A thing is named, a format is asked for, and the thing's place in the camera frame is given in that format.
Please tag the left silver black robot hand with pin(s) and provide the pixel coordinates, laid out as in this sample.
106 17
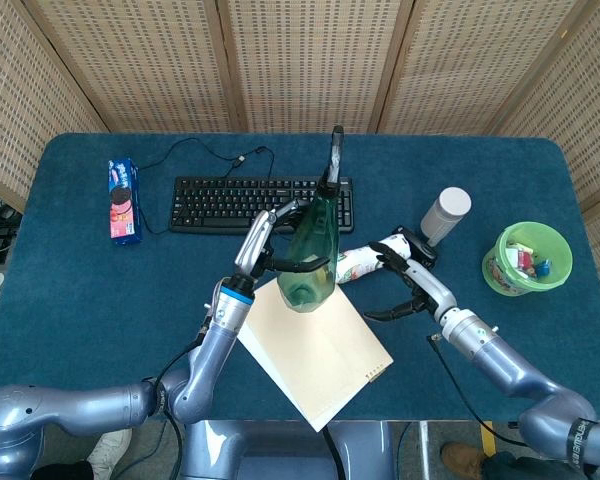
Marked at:
252 245

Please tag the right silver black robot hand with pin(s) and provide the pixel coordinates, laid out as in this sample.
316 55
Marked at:
430 287

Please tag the green plastic bottle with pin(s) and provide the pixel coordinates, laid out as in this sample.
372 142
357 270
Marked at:
312 235

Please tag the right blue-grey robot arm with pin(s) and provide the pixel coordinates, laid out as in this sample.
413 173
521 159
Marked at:
505 360

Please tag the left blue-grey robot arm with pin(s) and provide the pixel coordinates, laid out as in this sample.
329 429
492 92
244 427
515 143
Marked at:
205 360

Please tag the black computer keyboard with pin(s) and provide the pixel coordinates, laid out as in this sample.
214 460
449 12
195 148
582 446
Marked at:
220 200

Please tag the green plastic bucket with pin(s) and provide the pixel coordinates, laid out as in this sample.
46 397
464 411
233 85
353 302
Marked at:
500 275

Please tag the white striped tumbler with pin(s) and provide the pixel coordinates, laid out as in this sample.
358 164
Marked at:
445 215

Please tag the white printed tube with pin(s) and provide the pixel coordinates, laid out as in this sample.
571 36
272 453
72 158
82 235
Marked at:
360 262

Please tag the white red packet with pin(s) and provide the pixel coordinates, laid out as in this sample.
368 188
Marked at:
520 257

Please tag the small blue toy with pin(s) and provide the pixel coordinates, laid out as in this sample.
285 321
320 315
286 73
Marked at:
543 268

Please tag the beige spiral notebook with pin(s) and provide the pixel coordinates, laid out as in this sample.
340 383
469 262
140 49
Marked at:
320 360

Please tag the blue cookie box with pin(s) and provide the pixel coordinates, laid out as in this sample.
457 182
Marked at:
125 210

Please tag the brown shoe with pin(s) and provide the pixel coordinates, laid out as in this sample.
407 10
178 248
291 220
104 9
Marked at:
462 457

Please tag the blue table cloth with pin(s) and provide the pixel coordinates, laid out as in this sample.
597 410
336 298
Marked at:
80 300

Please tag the woven folding screen panel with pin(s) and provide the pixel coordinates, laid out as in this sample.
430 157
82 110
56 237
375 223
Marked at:
595 125
145 65
480 65
315 60
20 100

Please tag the blue-grey robot torso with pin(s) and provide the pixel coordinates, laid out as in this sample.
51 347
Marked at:
280 450

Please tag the white shoe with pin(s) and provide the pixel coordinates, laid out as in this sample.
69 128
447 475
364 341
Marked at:
110 447

